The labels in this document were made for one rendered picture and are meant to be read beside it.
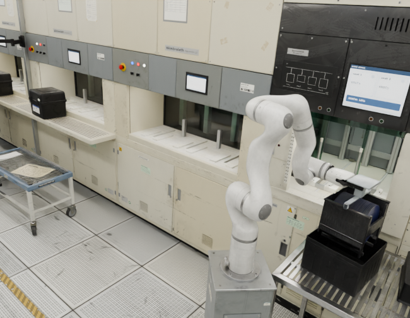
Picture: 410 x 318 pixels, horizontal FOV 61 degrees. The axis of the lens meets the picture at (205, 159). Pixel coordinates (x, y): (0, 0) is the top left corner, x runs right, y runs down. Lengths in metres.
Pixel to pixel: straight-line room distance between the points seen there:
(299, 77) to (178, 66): 0.92
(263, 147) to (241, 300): 0.70
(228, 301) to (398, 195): 0.99
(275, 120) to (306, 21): 0.84
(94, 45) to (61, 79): 1.23
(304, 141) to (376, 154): 1.40
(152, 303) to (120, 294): 0.25
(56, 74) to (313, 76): 3.12
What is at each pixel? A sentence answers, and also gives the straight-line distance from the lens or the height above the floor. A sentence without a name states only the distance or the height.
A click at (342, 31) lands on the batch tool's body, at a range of 1.99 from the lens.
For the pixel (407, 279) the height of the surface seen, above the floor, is 0.86.
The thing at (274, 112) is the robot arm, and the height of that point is 1.54.
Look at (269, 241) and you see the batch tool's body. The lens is 2.49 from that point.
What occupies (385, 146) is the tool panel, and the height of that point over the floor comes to 1.05.
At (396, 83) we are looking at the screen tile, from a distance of 1.93.
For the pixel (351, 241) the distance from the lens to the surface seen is 1.68.
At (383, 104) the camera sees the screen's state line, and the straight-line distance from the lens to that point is 1.95.
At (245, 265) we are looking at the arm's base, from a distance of 1.67.
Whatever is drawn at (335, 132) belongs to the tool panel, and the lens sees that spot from 3.01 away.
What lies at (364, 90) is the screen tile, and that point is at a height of 1.56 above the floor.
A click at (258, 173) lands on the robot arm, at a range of 1.45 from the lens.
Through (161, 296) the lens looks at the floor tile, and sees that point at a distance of 2.67.
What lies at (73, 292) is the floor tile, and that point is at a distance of 2.79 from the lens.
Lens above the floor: 1.86
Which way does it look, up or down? 22 degrees down
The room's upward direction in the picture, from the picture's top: 4 degrees clockwise
